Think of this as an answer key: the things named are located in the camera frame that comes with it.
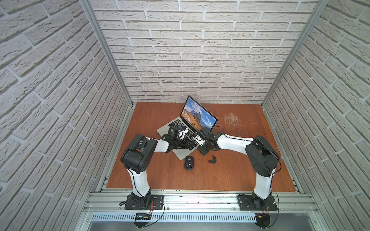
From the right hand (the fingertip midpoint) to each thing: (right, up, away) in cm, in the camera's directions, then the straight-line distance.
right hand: (198, 150), depth 93 cm
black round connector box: (+31, -30, -24) cm, 49 cm away
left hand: (-5, +6, +1) cm, 8 cm away
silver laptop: (-3, +22, +7) cm, 23 cm away
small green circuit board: (-30, -29, -21) cm, 47 cm away
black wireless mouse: (-6, -6, -8) cm, 12 cm away
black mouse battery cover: (+9, -6, -4) cm, 12 cm away
